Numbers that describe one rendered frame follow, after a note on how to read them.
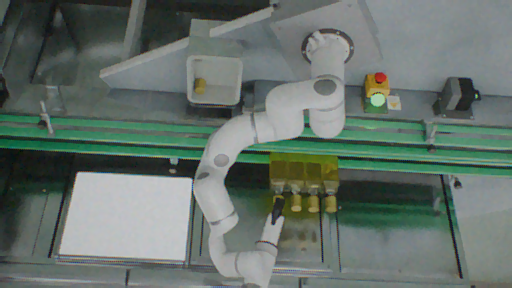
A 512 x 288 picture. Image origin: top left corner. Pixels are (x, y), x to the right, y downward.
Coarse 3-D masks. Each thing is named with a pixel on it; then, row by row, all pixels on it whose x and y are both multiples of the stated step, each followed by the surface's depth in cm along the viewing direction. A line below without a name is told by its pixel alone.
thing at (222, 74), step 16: (192, 64) 192; (208, 64) 197; (224, 64) 197; (240, 64) 187; (192, 80) 198; (208, 80) 203; (224, 80) 203; (240, 80) 193; (192, 96) 201; (208, 96) 203; (224, 96) 203
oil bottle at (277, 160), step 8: (272, 152) 203; (280, 152) 203; (272, 160) 201; (280, 160) 201; (272, 168) 199; (280, 168) 199; (272, 176) 197; (280, 176) 198; (272, 184) 197; (280, 184) 197
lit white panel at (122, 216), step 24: (96, 192) 206; (120, 192) 207; (144, 192) 208; (168, 192) 208; (72, 216) 200; (96, 216) 201; (120, 216) 201; (144, 216) 202; (168, 216) 203; (72, 240) 195; (96, 240) 196; (120, 240) 196; (144, 240) 197; (168, 240) 198
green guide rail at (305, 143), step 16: (256, 144) 200; (272, 144) 201; (288, 144) 201; (304, 144) 202; (320, 144) 203; (336, 144) 203; (352, 144) 204; (368, 144) 205; (384, 144) 205; (400, 144) 206; (416, 144) 206; (480, 160) 205; (496, 160) 205
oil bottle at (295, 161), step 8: (288, 160) 202; (296, 160) 202; (288, 168) 201; (296, 168) 200; (304, 168) 201; (288, 176) 199; (296, 176) 199; (304, 176) 199; (288, 184) 198; (296, 184) 197; (304, 184) 198
